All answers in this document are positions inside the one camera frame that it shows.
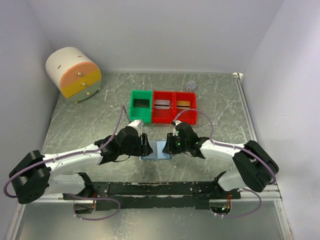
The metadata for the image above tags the silver credit card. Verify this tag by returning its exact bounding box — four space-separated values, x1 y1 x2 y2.
154 99 171 110

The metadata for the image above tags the blue card holder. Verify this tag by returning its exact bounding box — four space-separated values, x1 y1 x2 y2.
140 140 173 161

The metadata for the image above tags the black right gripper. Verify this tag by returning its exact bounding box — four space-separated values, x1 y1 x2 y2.
162 132 189 155

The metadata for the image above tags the round pastel drawer cabinet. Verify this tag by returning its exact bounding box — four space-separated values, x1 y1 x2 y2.
45 46 102 104

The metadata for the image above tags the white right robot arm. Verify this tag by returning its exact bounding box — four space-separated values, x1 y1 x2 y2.
162 121 279 199

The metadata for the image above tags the gold credit card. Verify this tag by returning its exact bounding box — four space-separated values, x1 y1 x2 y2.
176 100 191 110

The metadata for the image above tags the black credit card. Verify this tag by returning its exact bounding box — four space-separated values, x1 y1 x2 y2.
133 98 150 108

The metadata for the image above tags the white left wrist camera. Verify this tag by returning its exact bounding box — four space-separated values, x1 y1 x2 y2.
128 119 144 132

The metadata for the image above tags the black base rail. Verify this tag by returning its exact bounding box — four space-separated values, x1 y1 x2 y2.
62 181 242 211

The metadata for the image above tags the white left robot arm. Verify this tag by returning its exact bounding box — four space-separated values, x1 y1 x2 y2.
9 125 153 204

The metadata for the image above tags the red plastic bin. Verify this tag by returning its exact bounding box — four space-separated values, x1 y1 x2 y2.
151 91 175 124
175 92 198 125

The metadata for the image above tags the green plastic bin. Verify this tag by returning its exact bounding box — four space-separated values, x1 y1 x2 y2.
129 89 153 123

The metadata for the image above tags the aluminium frame rail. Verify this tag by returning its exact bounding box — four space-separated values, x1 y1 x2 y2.
232 72 279 193

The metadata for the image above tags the small clear plastic cup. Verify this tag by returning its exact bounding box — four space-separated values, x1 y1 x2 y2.
186 80 197 92

